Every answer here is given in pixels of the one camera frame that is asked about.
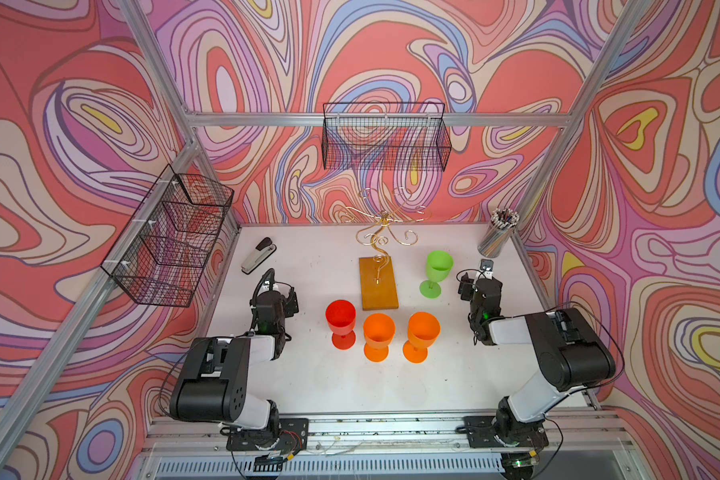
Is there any green wine glass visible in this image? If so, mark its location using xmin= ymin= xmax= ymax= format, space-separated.
xmin=419 ymin=250 xmax=454 ymax=299

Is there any red wine glass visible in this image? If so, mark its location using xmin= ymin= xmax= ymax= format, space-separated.
xmin=325 ymin=300 xmax=356 ymax=350

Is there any orange wine glass front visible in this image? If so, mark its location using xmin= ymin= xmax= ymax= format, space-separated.
xmin=403 ymin=312 xmax=441 ymax=364

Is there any orange wine glass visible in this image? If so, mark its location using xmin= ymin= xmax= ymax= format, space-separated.
xmin=363 ymin=313 xmax=396 ymax=363
xmin=403 ymin=312 xmax=441 ymax=364

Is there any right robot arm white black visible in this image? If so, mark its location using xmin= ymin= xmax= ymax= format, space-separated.
xmin=457 ymin=260 xmax=622 ymax=449

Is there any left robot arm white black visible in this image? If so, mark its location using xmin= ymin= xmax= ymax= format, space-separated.
xmin=163 ymin=268 xmax=308 ymax=457

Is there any gold rack on wooden base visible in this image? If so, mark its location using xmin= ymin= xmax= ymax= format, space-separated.
xmin=345 ymin=187 xmax=431 ymax=312

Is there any grey black stapler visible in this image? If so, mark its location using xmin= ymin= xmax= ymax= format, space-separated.
xmin=240 ymin=237 xmax=277 ymax=275

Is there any clear cup of pencils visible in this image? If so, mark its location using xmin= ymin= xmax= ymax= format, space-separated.
xmin=478 ymin=208 xmax=520 ymax=258

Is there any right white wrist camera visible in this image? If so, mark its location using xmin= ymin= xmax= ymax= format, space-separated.
xmin=479 ymin=258 xmax=494 ymax=279

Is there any black wire basket left wall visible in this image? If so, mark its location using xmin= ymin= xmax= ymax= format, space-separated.
xmin=100 ymin=165 xmax=234 ymax=308

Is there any black wire basket wall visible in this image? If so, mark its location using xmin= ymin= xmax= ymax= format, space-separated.
xmin=321 ymin=100 xmax=452 ymax=172
xmin=100 ymin=165 xmax=234 ymax=308

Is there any metal base rail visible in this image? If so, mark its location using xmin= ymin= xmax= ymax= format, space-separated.
xmin=131 ymin=409 xmax=650 ymax=479

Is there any black wire basket back wall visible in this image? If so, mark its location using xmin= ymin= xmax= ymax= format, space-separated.
xmin=321 ymin=100 xmax=452 ymax=172

